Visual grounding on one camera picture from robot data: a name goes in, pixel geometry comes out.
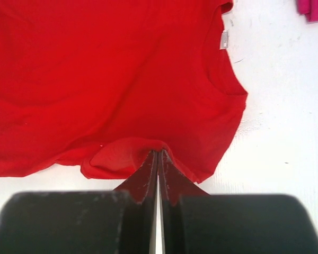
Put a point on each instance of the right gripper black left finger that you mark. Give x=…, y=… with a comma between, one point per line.
x=119, y=221

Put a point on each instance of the red t shirt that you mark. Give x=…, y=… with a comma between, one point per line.
x=100, y=84

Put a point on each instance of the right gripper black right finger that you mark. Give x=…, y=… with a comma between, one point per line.
x=194, y=221

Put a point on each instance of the magenta t shirt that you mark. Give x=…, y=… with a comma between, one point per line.
x=308, y=8

